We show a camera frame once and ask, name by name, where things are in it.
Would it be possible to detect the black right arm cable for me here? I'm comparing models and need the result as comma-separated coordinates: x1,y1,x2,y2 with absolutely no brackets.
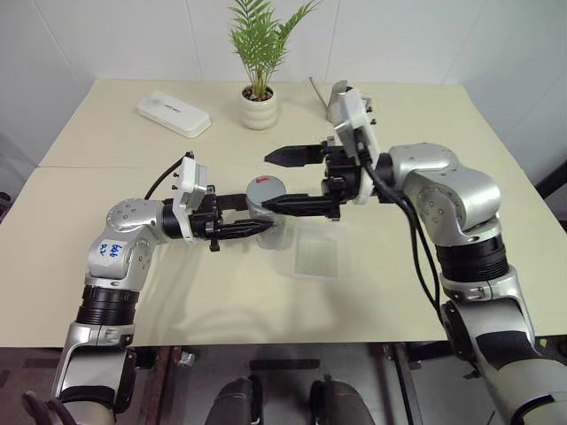
361,158,449,321

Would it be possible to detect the white flat rectangular case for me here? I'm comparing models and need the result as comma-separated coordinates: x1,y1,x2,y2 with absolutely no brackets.
135,89,214,140

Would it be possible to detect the grey jar lid red arrow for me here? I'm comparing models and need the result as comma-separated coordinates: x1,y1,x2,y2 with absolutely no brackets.
245,174,287,210

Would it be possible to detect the green plant in white pot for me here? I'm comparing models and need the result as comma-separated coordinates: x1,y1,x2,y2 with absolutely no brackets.
227,0,321,131

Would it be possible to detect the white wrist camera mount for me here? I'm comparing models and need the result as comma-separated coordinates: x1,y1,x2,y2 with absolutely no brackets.
331,90,383,205
170,154,210,245

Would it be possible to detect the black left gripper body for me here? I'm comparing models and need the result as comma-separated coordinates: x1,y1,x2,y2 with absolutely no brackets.
190,185,226,254

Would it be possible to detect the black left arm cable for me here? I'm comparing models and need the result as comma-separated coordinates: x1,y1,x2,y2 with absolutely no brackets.
144,151,197,200

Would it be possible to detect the clear plastic box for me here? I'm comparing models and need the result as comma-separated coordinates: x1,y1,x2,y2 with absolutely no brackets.
291,227,352,281

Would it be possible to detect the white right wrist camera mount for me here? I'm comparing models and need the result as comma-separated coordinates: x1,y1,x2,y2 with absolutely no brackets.
331,90,383,205

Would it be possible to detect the clear plastic jar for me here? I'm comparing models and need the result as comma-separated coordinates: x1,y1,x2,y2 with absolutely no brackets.
246,194,290,250

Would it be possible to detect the dark rounded shape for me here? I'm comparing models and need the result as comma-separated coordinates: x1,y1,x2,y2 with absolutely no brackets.
308,375,374,425
211,375,268,425
20,390,74,425

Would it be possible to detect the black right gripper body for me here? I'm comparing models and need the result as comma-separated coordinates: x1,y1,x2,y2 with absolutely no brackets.
321,136,368,221

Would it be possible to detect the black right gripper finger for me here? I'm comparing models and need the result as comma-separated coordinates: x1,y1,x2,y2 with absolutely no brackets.
260,192,332,218
263,143,329,169

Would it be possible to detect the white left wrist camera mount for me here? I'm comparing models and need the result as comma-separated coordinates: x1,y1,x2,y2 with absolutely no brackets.
170,154,210,245

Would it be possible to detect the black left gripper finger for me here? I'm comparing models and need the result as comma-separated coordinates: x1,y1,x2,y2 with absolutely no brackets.
219,219,272,241
215,192,250,212

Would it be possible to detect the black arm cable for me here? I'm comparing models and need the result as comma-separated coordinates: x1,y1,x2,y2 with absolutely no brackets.
144,151,197,200
361,158,449,321

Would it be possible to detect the silver metal scoop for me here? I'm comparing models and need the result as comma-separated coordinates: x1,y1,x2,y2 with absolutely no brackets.
307,76,356,121

